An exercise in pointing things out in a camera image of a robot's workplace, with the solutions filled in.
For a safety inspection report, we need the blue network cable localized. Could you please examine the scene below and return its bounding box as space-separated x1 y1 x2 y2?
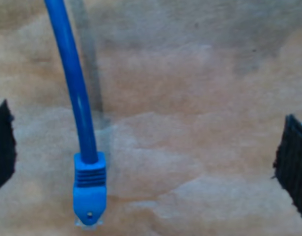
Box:
44 0 109 232

